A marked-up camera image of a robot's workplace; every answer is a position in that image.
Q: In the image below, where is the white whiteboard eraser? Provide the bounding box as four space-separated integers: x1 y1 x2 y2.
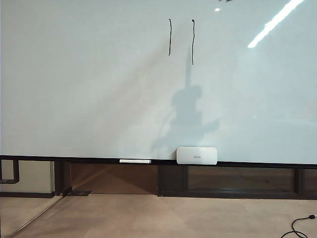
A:
176 146 218 165

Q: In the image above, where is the white glass whiteboard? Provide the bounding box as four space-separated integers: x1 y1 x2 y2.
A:
0 0 317 165

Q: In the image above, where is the white marker with black cap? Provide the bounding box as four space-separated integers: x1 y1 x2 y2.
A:
119 159 159 165

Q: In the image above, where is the dark framed glass partition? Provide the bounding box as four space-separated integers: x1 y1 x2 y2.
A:
157 165 317 199

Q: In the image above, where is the brown wooden panel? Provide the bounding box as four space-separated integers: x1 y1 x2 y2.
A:
70 163 159 194

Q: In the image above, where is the black baseboard strip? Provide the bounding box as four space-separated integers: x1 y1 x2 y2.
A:
0 192 55 199

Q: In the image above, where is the black power cable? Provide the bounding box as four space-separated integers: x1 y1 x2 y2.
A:
279 214 317 238

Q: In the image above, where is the dark door post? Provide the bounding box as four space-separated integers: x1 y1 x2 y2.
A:
54 161 72 196

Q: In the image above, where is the black pipe bracket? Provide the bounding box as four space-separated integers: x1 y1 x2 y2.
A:
0 160 19 184

